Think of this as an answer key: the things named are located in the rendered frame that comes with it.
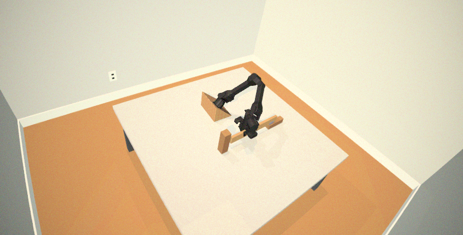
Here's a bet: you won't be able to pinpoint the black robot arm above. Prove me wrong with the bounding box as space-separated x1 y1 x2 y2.
213 73 265 131

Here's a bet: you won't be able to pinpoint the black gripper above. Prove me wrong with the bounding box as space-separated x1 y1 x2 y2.
234 117 258 139

